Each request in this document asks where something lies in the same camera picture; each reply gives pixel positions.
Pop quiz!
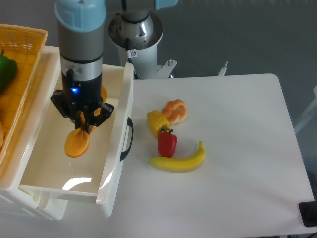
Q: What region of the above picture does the black drawer handle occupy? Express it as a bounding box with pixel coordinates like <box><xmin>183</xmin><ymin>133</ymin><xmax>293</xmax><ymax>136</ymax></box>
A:
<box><xmin>120</xmin><ymin>117</ymin><xmax>134</xmax><ymax>162</ymax></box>

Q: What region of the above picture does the yellow bell pepper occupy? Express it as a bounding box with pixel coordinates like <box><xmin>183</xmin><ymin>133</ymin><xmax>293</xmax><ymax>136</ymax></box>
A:
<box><xmin>147</xmin><ymin>110</ymin><xmax>170</xmax><ymax>138</ymax></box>

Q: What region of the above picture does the green bell pepper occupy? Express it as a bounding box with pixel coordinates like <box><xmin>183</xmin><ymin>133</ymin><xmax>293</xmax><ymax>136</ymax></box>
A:
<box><xmin>0</xmin><ymin>49</ymin><xmax>17</xmax><ymax>93</ymax></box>

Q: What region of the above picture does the braided bread roll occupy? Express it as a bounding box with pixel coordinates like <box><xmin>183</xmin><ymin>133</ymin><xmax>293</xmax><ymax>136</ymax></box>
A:
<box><xmin>161</xmin><ymin>99</ymin><xmax>188</xmax><ymax>125</ymax></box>

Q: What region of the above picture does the open white upper drawer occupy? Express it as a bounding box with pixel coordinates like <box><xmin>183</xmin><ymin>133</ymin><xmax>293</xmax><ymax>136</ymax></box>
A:
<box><xmin>19</xmin><ymin>59</ymin><xmax>135</xmax><ymax>219</ymax></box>

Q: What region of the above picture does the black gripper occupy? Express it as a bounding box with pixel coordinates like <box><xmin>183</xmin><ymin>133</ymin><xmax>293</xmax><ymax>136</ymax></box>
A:
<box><xmin>51</xmin><ymin>71</ymin><xmax>114</xmax><ymax>134</ymax></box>

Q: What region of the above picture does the yellow banana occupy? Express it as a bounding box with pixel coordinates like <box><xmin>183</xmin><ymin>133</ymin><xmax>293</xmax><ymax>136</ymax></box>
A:
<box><xmin>150</xmin><ymin>141</ymin><xmax>206</xmax><ymax>172</ymax></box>

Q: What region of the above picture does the yellow woven plastic basket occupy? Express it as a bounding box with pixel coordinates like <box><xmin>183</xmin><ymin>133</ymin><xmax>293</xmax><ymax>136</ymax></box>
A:
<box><xmin>0</xmin><ymin>24</ymin><xmax>48</xmax><ymax>164</ymax></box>

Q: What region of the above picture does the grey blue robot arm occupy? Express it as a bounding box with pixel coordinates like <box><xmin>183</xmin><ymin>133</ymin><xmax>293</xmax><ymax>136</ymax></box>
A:
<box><xmin>51</xmin><ymin>0</ymin><xmax>177</xmax><ymax>132</ymax></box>

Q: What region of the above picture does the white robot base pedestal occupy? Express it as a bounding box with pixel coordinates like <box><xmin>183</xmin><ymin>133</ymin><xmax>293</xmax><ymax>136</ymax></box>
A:
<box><xmin>108</xmin><ymin>11</ymin><xmax>177</xmax><ymax>79</ymax></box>

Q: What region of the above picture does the white frame at right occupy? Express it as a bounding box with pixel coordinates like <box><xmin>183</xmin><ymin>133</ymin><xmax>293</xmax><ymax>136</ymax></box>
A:
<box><xmin>294</xmin><ymin>86</ymin><xmax>317</xmax><ymax>134</ymax></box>

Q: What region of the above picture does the red bell pepper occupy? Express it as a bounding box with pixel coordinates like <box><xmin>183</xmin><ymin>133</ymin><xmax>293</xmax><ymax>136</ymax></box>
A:
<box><xmin>158</xmin><ymin>126</ymin><xmax>178</xmax><ymax>157</ymax></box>

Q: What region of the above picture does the long orange bread loaf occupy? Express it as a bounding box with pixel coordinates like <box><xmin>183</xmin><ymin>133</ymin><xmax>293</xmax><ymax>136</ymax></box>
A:
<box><xmin>64</xmin><ymin>85</ymin><xmax>108</xmax><ymax>158</ymax></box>

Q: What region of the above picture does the white plastic drawer cabinet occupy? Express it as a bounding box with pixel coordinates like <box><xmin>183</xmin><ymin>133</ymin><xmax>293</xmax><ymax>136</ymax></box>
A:
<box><xmin>0</xmin><ymin>46</ymin><xmax>67</xmax><ymax>220</ymax></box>

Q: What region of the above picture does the black device at edge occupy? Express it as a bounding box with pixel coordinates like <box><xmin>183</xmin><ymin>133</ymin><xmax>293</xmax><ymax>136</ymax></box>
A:
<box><xmin>298</xmin><ymin>201</ymin><xmax>317</xmax><ymax>227</ymax></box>

